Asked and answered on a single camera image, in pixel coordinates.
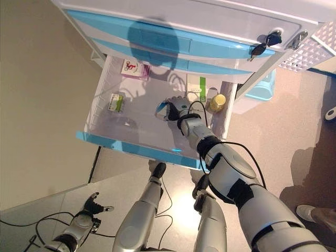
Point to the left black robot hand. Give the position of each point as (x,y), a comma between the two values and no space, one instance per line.
(93,207)

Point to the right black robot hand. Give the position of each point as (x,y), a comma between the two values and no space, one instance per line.
(181,109)

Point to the blue and white medicine box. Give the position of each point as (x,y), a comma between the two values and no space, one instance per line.
(161,110)

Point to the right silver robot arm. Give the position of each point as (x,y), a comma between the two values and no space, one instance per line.
(236,170)

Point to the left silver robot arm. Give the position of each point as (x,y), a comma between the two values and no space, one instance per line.
(76,225)

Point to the yellow-capped medicine bottle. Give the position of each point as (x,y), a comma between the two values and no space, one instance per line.
(217,103)

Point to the pink and purple medicine box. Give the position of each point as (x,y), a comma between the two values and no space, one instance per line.
(132,68)

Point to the small green medicine box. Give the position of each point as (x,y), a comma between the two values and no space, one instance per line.
(115,103)

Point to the tall white green-striped box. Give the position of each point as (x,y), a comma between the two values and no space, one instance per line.
(202,88)

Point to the left silver robot leg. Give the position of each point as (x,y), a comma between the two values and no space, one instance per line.
(139,218)

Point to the silver robot leg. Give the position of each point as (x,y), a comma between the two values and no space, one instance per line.
(212,223)
(139,218)

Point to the white bin with blue lid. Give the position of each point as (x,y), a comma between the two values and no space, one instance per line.
(260,92)

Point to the white medical trolley cart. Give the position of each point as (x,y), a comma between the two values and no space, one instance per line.
(210,15)

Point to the small white trolley holder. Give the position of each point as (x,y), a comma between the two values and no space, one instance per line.
(97,58)

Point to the black keys in lock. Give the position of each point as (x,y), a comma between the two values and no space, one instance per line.
(262,46)

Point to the right silver robot leg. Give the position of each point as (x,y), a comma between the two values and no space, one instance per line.
(212,223)

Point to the silver trolley latch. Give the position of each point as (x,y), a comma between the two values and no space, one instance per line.
(296,40)

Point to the white perforated plastic basket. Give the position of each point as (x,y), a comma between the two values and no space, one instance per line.
(307,50)

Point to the person in khaki trousers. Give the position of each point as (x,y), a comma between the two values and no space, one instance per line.
(323,218)

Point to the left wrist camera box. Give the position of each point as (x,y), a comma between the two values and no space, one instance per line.
(96,228)

